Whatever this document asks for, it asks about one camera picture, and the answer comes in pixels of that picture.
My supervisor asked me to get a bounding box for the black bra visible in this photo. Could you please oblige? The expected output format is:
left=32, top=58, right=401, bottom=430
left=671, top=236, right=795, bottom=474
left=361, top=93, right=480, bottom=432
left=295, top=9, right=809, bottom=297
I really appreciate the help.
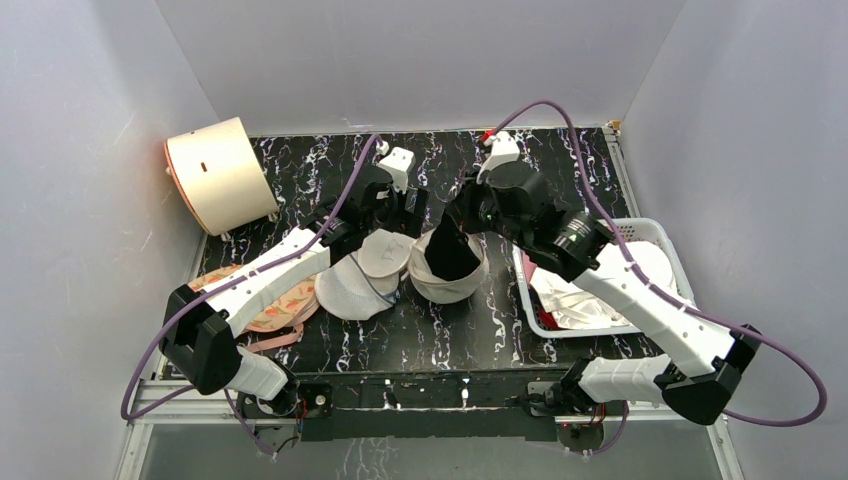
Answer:
left=424, top=213, right=482, bottom=281

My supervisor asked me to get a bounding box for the aluminium frame rail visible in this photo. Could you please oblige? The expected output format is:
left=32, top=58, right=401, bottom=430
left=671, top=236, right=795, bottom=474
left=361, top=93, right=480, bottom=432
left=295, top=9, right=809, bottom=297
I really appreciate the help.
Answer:
left=117, top=394, right=743, bottom=479

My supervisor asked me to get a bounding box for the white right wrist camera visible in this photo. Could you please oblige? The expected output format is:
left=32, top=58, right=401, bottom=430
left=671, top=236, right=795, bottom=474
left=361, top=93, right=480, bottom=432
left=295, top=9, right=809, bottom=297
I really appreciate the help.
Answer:
left=477, top=130, right=520, bottom=184

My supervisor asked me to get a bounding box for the cream cylindrical drum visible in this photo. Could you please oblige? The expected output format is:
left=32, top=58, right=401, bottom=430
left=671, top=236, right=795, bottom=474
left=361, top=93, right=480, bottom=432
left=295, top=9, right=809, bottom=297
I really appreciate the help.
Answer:
left=164, top=117, right=279, bottom=237

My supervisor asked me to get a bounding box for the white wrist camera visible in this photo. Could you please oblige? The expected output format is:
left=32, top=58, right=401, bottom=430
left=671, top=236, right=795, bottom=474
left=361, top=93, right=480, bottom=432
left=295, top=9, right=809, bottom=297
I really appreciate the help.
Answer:
left=477, top=130, right=520, bottom=184
left=377, top=147, right=415, bottom=193

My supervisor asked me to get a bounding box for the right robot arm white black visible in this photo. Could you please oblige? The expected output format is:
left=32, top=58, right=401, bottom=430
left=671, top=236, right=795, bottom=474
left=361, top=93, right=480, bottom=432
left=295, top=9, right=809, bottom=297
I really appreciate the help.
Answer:
left=443, top=161, right=759, bottom=425

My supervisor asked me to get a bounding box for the white cloth in basket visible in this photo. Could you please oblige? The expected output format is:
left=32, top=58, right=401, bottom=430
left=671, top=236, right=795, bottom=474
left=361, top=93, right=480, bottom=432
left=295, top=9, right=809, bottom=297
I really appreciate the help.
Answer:
left=524, top=241, right=677, bottom=330

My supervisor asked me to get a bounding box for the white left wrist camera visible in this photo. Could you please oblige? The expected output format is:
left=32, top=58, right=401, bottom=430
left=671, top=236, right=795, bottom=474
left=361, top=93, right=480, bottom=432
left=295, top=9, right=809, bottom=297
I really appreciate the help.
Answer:
left=377, top=147, right=415, bottom=193

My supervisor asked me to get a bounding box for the floral orange bra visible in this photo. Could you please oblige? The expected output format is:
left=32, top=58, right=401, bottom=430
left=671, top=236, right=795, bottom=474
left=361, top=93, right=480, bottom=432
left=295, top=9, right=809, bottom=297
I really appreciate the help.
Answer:
left=188, top=264, right=322, bottom=352

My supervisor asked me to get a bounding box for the white plastic laundry basket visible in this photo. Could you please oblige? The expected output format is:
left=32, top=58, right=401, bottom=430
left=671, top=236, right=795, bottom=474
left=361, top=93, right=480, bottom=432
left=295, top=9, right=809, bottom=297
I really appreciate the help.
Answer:
left=512, top=218, right=695, bottom=339

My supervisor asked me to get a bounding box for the white mesh bag beige zipper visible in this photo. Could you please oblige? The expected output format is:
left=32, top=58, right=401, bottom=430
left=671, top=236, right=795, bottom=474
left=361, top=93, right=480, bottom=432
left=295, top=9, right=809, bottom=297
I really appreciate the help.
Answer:
left=356, top=229, right=489, bottom=304

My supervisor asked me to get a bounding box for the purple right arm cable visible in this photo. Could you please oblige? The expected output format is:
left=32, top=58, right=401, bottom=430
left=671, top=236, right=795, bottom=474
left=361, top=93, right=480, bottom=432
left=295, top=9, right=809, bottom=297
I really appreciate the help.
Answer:
left=482, top=100, right=828, bottom=456

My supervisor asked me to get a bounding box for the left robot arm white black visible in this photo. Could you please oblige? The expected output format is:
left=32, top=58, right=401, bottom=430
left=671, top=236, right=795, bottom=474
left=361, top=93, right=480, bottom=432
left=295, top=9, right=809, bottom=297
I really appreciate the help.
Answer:
left=155, top=165, right=429, bottom=416

